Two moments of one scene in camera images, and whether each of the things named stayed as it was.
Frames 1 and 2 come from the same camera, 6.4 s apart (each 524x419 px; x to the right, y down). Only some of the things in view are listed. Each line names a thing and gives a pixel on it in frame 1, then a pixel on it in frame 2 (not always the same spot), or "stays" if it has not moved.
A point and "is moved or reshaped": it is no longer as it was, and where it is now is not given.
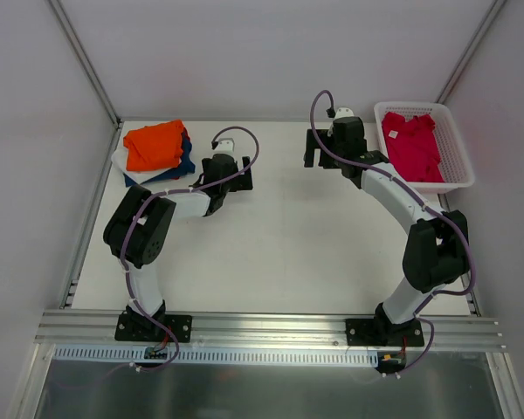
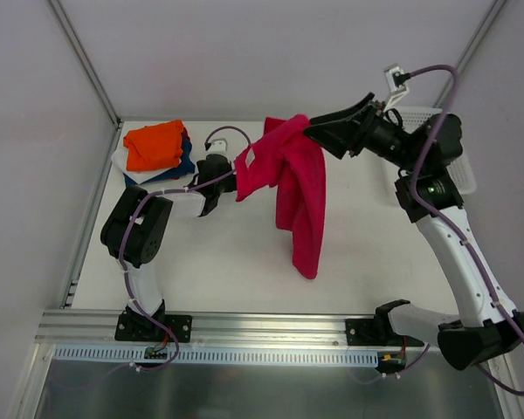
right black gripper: x=313 y=148 → x=362 y=132
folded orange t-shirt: x=155 y=147 stays
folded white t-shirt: x=120 y=161 stays
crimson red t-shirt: x=412 y=147 is moved or reshaped
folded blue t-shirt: x=187 y=165 stays
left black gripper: x=241 y=180 stays
